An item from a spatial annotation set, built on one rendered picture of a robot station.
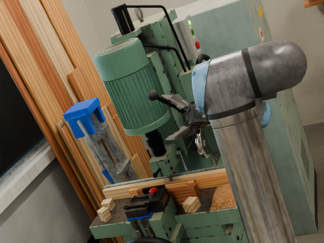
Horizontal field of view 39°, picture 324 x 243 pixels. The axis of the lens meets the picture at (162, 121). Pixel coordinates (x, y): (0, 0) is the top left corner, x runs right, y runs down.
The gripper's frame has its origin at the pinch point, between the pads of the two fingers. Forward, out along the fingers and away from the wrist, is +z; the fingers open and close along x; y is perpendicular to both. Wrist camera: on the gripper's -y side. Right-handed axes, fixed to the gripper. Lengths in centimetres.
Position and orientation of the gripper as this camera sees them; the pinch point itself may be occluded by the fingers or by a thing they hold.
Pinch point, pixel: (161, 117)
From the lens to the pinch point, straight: 149.0
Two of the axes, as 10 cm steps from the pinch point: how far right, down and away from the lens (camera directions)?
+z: -9.7, 0.1, -2.4
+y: 2.3, -3.0, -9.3
